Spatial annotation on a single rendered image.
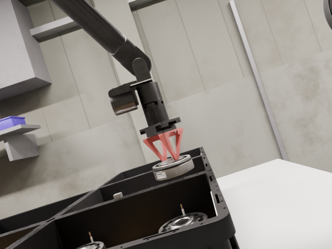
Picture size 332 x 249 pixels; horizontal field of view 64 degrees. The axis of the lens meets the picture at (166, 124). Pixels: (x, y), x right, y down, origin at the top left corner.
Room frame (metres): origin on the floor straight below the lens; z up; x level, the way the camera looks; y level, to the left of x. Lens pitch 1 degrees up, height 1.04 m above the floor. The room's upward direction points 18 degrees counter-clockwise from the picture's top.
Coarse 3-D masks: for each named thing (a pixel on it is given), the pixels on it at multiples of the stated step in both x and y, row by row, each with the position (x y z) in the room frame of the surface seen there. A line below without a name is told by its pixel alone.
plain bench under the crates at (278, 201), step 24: (264, 168) 1.39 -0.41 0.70; (288, 168) 1.25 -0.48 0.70; (312, 168) 1.14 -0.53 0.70; (240, 192) 1.14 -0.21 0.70; (264, 192) 1.04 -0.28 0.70; (288, 192) 0.96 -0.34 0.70; (312, 192) 0.89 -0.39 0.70; (240, 216) 0.89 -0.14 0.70; (264, 216) 0.83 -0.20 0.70; (288, 216) 0.78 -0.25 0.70; (312, 216) 0.73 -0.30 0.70; (240, 240) 0.73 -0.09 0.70; (264, 240) 0.69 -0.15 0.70; (288, 240) 0.66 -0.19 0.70; (312, 240) 0.62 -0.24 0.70
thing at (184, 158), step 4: (180, 156) 0.72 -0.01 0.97; (184, 156) 0.70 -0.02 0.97; (188, 156) 0.67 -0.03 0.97; (180, 160) 0.64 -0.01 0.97; (184, 160) 0.65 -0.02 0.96; (160, 164) 0.69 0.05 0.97; (164, 164) 0.67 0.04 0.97; (168, 164) 0.64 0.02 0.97; (172, 164) 0.63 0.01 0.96; (176, 164) 0.64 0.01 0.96; (156, 168) 0.65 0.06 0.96; (160, 168) 0.64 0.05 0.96
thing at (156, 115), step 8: (152, 104) 0.66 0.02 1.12; (160, 104) 0.66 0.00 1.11; (144, 112) 0.67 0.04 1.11; (152, 112) 0.66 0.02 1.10; (160, 112) 0.66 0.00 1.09; (152, 120) 0.66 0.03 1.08; (160, 120) 0.66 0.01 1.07; (168, 120) 0.64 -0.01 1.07; (176, 120) 0.65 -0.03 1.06; (144, 128) 0.68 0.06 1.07
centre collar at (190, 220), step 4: (184, 216) 0.55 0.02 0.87; (188, 216) 0.54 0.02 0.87; (192, 216) 0.53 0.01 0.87; (176, 220) 0.54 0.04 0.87; (180, 220) 0.54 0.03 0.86; (184, 220) 0.54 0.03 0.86; (188, 220) 0.52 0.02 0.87; (192, 220) 0.52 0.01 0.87; (172, 224) 0.53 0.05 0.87; (176, 224) 0.54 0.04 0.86; (180, 224) 0.51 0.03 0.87; (184, 224) 0.51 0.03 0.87; (188, 224) 0.51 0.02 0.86; (172, 228) 0.52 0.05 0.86
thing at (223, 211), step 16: (192, 176) 0.59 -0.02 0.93; (208, 176) 0.54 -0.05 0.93; (144, 192) 0.60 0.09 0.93; (96, 208) 0.61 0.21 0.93; (224, 208) 0.33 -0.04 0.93; (48, 224) 0.60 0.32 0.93; (192, 224) 0.32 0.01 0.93; (208, 224) 0.30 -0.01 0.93; (224, 224) 0.30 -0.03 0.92; (144, 240) 0.32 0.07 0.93; (160, 240) 0.31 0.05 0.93; (176, 240) 0.31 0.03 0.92; (192, 240) 0.31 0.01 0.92; (208, 240) 0.30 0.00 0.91; (224, 240) 0.30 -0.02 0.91
